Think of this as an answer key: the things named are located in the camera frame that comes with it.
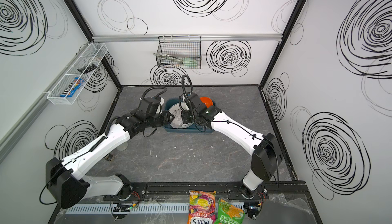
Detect orange bowl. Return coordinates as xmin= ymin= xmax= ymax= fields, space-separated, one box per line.
xmin=200 ymin=96 xmax=213 ymax=108

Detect white plate red characters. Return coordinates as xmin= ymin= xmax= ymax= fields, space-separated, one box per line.
xmin=168 ymin=103 xmax=193 ymax=129

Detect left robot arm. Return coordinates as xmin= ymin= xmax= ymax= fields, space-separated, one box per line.
xmin=46 ymin=95 xmax=174 ymax=209

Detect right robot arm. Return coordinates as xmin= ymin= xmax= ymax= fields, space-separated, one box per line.
xmin=179 ymin=93 xmax=283 ymax=198

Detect teal plastic bin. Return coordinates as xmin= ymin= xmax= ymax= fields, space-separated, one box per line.
xmin=163 ymin=98 xmax=214 ymax=134

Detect green item in basket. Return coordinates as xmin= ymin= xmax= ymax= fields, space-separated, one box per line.
xmin=181 ymin=57 xmax=199 ymax=68

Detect blue candy packet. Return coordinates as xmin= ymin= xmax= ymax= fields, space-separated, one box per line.
xmin=60 ymin=77 xmax=84 ymax=98

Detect pink fruit candy bag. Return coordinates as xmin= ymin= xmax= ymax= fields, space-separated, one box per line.
xmin=187 ymin=190 xmax=216 ymax=224

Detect green snack bag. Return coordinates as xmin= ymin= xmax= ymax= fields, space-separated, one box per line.
xmin=214 ymin=199 xmax=245 ymax=224

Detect black wire basket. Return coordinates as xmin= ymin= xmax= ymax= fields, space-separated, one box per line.
xmin=153 ymin=35 xmax=202 ymax=69

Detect white wire shelf basket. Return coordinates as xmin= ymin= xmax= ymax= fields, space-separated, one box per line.
xmin=47 ymin=42 xmax=108 ymax=105

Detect white slotted cable duct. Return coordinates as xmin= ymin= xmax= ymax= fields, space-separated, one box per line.
xmin=65 ymin=203 xmax=189 ymax=214

